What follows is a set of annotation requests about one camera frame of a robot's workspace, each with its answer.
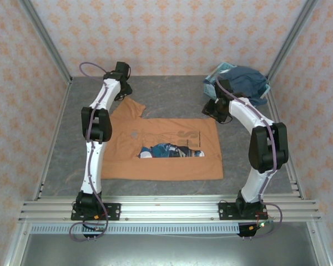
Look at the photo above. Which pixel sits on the orange printed t-shirt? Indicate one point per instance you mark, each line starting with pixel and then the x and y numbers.
pixel 169 166

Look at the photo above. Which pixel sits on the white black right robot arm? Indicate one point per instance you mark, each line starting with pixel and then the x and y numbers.
pixel 255 183

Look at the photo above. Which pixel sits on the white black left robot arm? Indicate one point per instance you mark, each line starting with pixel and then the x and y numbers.
pixel 93 166

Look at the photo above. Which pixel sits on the light blue laundry basket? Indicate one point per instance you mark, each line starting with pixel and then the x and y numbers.
pixel 209 87

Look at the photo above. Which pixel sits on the dark blue t-shirt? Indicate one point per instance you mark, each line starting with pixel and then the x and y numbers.
pixel 244 80

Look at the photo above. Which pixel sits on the small circuit board green light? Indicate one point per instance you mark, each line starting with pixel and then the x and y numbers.
pixel 262 224

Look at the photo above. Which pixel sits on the small circuit board blue light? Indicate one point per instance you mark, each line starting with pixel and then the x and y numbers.
pixel 99 229

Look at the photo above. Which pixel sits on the grey metal sheet panel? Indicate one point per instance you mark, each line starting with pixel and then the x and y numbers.
pixel 169 252

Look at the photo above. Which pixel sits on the aluminium table side rail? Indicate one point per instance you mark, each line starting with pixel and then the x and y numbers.
pixel 54 138

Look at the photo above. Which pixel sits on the aluminium frame post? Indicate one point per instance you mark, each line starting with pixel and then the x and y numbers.
pixel 44 36
pixel 293 36

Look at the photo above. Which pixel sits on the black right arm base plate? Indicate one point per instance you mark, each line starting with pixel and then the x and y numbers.
pixel 227 212

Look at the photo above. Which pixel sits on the aluminium mounting rail beam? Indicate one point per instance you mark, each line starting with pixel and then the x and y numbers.
pixel 169 210

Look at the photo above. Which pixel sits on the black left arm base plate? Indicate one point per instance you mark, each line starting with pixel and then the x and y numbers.
pixel 113 212

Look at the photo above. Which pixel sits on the aluminium lower frame beam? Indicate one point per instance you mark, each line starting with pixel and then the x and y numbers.
pixel 319 249
pixel 15 249

